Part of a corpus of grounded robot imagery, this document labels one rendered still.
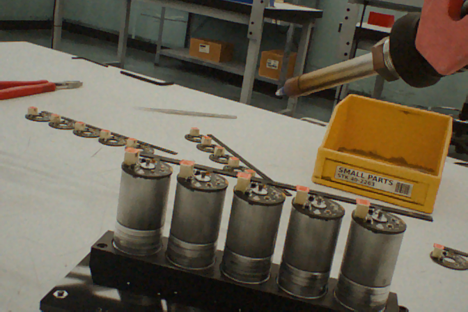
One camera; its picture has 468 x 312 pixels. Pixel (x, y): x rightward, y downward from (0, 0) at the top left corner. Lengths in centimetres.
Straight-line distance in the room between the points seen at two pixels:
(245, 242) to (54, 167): 21
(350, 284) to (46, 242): 17
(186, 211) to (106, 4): 585
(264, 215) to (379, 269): 6
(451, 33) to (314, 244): 13
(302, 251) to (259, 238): 2
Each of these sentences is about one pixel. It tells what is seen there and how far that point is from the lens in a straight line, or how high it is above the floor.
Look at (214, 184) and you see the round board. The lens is 28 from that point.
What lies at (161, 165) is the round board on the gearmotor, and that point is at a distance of 30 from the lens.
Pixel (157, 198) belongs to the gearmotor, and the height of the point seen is 80.
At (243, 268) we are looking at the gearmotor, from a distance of 29.
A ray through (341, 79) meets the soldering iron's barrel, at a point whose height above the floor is 88.
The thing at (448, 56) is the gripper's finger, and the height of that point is 90.
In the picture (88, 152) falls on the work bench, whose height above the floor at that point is 75.
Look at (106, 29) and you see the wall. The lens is 612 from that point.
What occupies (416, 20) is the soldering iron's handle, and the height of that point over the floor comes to 90.
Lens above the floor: 91
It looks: 16 degrees down
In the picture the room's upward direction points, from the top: 9 degrees clockwise
